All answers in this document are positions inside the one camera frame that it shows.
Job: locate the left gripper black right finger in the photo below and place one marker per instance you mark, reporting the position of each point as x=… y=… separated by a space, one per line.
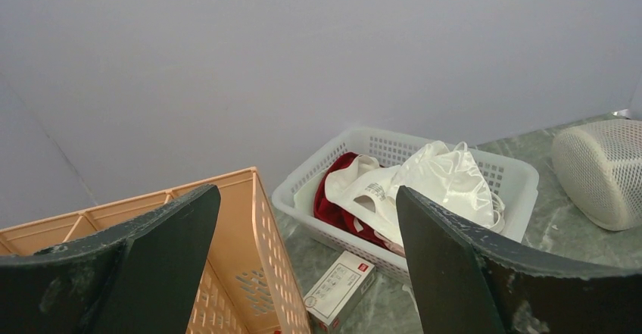
x=469 y=279

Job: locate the cylindrical white mesh laundry bag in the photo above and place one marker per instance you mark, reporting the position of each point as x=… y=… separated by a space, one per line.
x=598 y=165

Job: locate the orange plastic file organizer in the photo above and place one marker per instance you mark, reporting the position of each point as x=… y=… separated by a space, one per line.
x=247 y=285

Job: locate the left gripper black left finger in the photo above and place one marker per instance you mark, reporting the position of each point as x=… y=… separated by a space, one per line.
x=139 y=276

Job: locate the small white red box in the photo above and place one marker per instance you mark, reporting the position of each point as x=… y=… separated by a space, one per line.
x=334 y=296

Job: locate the white plastic laundry basket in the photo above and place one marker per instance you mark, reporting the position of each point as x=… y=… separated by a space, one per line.
x=515 y=182

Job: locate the white satin garment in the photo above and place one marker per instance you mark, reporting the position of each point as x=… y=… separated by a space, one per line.
x=450 y=177

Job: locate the red velvet garment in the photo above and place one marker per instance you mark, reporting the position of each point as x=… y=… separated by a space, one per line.
x=352 y=196

